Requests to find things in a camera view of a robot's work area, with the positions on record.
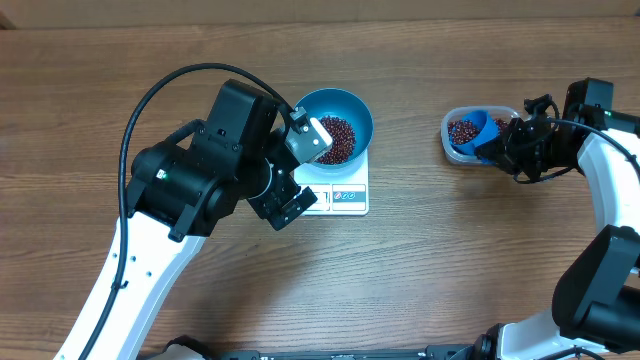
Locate teal metal bowl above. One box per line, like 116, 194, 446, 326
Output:
296, 88, 374, 164

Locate white digital kitchen scale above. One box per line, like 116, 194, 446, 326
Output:
294, 150, 370, 216

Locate blue plastic measuring scoop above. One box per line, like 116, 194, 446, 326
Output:
453, 110, 500, 156

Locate red beans in bowl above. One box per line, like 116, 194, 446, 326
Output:
317, 116, 356, 165

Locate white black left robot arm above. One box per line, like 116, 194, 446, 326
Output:
56, 80, 333, 359

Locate clear plastic bean container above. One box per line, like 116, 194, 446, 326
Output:
440, 105, 519, 166

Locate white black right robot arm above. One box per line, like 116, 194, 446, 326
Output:
469, 78, 639, 360

